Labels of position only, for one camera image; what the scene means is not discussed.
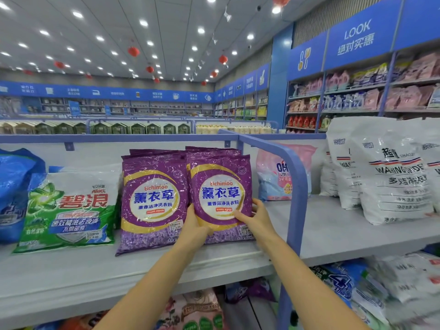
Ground person's right hand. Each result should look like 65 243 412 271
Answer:
234 198 279 248

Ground person's left hand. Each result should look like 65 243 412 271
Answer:
175 204 215 255

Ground pink detergent bag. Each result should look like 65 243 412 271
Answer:
256 144 319 202

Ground purple detergent bag gold oval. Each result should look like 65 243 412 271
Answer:
115 154 191 256
184 146 242 157
129 148 187 160
186 153 255 245

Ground pile of pink detergent bags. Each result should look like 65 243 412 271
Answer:
34 278 276 330

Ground grey shelf with blue frame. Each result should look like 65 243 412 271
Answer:
0 130 440 330

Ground white green detergent bag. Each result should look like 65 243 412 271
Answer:
12 171 123 255

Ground panda green detergent bag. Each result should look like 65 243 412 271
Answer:
309 251 440 330

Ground blue detergent bag green band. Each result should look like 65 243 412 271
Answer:
0 148 48 245

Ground person's right forearm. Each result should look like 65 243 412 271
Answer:
264 237 372 330

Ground person's left forearm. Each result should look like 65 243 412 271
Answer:
96 244 207 330

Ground row of pale bottles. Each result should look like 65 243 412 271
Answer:
194 121 255 135

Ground row of green boxes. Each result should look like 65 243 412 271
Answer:
0 120 192 136

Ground blue sign with utensil icons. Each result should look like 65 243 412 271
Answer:
287 32 329 81

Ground hanging red lanterns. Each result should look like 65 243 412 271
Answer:
24 0 293 83

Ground blue sign white lettering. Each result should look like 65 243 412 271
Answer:
324 0 403 72

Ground ceiling spotlights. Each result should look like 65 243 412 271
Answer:
0 0 283 66

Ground blue sign with bowl icon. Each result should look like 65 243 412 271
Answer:
395 0 440 52

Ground far wall racks with goods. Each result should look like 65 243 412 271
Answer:
0 89 269 121

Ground wall rack with pink goods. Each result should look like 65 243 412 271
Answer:
285 51 440 133

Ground blue wall sign band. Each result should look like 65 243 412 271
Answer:
0 63 270 104

